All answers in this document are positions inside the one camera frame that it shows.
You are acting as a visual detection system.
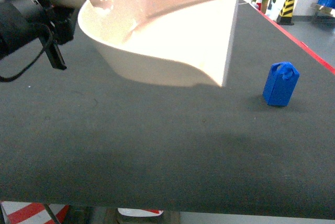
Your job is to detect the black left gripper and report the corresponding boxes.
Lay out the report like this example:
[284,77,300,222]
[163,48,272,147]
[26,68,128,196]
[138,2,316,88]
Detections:
[10,0,78,70]

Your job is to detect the beige plastic scoop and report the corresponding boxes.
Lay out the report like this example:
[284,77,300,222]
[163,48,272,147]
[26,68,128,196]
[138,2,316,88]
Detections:
[41,0,239,88]

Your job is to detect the blue plastic part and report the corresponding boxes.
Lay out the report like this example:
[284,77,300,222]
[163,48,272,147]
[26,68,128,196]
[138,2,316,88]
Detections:
[263,62,300,106]

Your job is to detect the orange traffic cone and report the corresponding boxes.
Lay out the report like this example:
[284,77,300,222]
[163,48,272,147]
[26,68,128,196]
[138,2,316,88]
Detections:
[255,0,263,11]

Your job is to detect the yellow black striped bollard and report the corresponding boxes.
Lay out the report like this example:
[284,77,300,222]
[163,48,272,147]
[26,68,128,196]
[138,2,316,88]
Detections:
[276,0,295,26]

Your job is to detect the black cable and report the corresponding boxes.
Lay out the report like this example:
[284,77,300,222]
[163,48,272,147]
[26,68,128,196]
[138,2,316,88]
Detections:
[0,22,55,83]

